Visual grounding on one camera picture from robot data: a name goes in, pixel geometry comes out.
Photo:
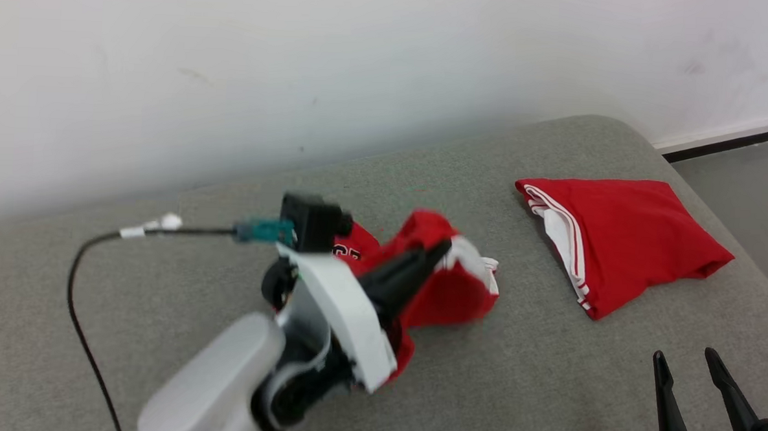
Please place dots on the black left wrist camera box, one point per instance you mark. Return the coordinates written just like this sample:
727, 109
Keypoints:
312, 222

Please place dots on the black baseboard strip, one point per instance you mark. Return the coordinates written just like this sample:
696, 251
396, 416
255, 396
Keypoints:
730, 143

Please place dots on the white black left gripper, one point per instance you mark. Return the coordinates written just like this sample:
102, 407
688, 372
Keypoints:
341, 311

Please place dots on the red white jersey garment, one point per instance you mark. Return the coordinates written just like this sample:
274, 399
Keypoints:
642, 246
458, 296

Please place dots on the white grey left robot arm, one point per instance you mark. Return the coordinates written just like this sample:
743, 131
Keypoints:
215, 376

